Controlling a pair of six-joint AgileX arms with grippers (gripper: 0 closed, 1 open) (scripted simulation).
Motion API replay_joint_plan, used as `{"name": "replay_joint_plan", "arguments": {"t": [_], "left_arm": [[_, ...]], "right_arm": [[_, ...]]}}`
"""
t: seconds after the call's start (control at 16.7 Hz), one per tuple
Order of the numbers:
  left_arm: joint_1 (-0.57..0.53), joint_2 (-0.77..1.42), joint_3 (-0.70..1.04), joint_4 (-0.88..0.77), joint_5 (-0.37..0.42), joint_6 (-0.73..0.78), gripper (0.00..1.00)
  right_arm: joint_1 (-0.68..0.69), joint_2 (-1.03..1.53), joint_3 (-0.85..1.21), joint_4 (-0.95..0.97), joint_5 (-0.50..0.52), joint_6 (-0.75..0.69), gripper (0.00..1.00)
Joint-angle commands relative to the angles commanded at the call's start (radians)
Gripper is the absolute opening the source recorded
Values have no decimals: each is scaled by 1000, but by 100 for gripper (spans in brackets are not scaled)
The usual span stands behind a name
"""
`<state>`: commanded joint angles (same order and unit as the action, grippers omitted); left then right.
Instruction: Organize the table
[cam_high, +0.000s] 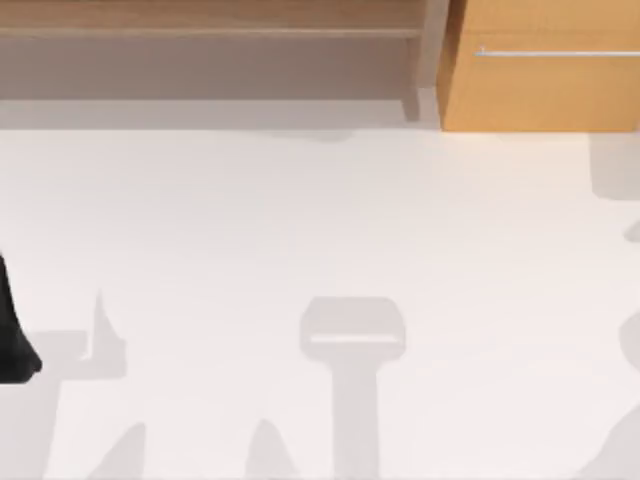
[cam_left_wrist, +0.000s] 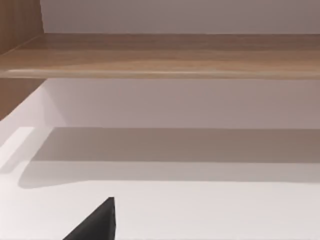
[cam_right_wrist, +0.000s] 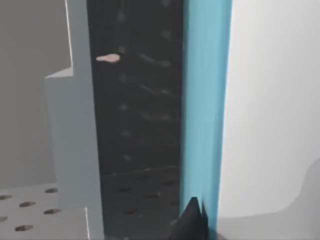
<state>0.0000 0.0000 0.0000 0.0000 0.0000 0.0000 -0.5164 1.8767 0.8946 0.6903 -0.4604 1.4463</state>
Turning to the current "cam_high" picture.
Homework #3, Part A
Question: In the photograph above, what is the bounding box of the open wooden shelf unit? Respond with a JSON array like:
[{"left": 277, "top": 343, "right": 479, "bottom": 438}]
[{"left": 0, "top": 0, "right": 451, "bottom": 123}]

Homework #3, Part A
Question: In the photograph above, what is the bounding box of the light wooden cupboard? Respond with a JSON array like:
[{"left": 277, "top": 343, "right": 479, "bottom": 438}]
[{"left": 435, "top": 0, "right": 640, "bottom": 133}]

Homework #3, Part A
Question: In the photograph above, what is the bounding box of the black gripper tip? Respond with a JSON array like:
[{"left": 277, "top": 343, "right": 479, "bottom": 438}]
[{"left": 0, "top": 254, "right": 43, "bottom": 385}]

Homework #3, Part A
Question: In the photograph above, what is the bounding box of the long metal handle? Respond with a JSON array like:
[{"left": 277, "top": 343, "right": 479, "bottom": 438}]
[{"left": 474, "top": 45, "right": 640, "bottom": 58}]

